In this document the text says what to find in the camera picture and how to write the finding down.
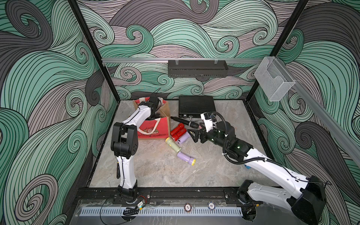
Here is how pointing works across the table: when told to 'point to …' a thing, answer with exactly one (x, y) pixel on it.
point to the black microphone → (192, 124)
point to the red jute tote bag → (155, 129)
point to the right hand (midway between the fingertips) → (192, 128)
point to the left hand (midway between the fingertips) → (153, 120)
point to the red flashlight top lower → (176, 136)
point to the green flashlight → (173, 145)
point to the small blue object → (248, 167)
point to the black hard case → (193, 106)
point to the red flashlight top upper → (180, 126)
